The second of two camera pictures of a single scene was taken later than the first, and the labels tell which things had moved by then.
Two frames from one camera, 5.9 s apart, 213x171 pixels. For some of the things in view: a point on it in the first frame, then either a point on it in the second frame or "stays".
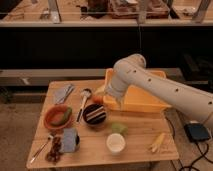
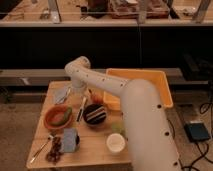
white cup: x=115 y=142 stays
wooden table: x=75 y=128 stays
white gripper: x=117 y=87 → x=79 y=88
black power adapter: x=197 y=131 stays
